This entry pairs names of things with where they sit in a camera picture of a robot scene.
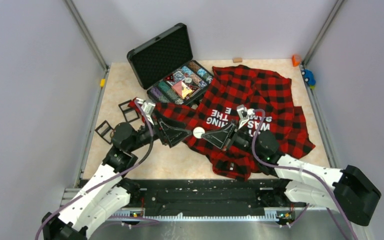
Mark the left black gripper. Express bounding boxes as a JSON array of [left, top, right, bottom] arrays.
[[128, 108, 192, 152]]

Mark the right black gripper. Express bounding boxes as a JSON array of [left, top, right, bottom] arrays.
[[202, 119, 263, 158]]

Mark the red black plaid shirt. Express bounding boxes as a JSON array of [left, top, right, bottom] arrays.
[[154, 65, 315, 181]]

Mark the black square brooch box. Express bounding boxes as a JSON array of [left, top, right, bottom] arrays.
[[118, 100, 140, 123]]

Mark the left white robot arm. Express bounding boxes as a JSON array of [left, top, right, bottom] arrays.
[[38, 112, 193, 240]]

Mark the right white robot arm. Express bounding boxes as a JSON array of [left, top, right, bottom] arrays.
[[201, 122, 382, 227]]

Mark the pink yellow card packet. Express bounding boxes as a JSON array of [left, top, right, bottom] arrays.
[[171, 81, 194, 99]]

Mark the black open chip case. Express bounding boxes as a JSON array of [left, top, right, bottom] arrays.
[[126, 23, 214, 107]]

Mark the small wooden block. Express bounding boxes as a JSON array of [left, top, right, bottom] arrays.
[[232, 57, 243, 63]]

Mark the yellow small clip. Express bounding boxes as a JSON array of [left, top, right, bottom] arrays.
[[99, 78, 106, 88]]

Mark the orange small object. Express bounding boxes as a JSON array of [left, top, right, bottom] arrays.
[[291, 54, 302, 67]]

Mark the blue toy car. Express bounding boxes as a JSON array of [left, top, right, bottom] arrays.
[[301, 69, 316, 89]]

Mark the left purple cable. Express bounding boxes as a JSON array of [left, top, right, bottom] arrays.
[[34, 99, 161, 240]]

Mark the purple cable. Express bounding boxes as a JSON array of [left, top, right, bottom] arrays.
[[250, 108, 360, 240], [34, 99, 161, 240]]

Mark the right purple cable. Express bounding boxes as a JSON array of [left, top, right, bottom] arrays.
[[250, 108, 360, 240]]

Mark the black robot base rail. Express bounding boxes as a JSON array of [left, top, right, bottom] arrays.
[[119, 178, 307, 220]]

